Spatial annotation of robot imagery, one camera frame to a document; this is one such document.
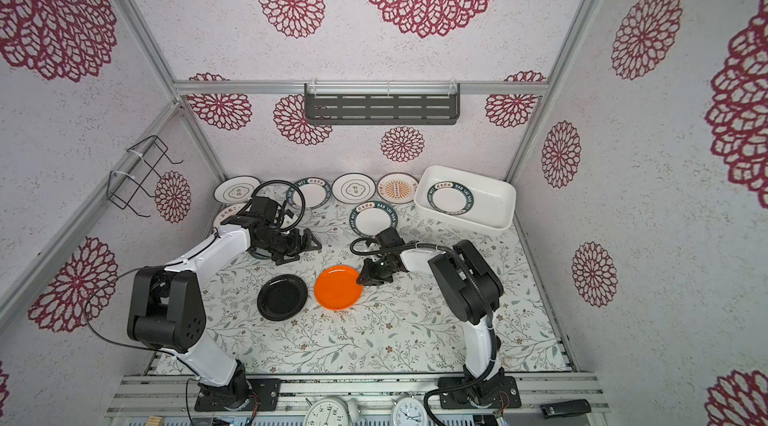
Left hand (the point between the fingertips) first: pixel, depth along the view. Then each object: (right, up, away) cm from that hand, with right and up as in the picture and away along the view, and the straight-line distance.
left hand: (309, 255), depth 89 cm
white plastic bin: (+64, +15, +24) cm, 70 cm away
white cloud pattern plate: (+10, +23, +31) cm, 40 cm away
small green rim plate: (+18, +11, +21) cm, 30 cm away
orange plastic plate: (+7, -11, +4) cm, 14 cm away
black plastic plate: (-10, -14, +4) cm, 17 cm away
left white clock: (+9, -33, -20) cm, 40 cm away
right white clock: (+28, -33, -20) cm, 48 cm away
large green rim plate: (+48, +18, +26) cm, 58 cm away
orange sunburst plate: (+28, +23, +31) cm, 48 cm away
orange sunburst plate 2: (-37, +13, +23) cm, 45 cm away
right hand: (+14, -8, +4) cm, 17 cm away
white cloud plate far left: (-35, +22, +28) cm, 50 cm away
